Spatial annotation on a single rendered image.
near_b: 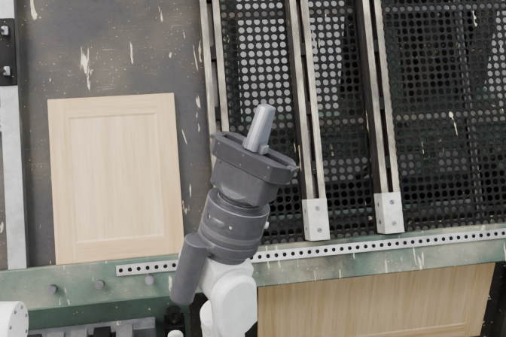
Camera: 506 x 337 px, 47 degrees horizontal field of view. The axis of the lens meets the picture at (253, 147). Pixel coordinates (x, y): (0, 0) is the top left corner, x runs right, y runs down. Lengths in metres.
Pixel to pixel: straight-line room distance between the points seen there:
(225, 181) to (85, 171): 1.06
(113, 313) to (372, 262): 0.79
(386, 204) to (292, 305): 0.57
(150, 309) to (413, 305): 1.04
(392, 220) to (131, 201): 0.80
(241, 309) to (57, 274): 1.01
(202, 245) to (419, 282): 1.58
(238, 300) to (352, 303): 1.45
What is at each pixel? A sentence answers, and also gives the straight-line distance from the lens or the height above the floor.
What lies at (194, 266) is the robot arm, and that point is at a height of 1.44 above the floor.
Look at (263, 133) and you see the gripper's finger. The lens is 0.75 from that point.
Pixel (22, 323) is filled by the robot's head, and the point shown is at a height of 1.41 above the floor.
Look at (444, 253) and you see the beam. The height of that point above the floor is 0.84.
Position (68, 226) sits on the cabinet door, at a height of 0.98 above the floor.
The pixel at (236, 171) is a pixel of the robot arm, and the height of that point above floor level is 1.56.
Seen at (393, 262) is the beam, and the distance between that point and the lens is 1.88.
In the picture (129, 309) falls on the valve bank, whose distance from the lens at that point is 1.78.
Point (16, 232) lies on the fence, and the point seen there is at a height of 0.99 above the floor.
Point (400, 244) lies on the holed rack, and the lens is 1.88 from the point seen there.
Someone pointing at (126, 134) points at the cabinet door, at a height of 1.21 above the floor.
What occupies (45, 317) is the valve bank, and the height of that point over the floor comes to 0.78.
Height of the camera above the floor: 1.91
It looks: 25 degrees down
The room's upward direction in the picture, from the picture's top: straight up
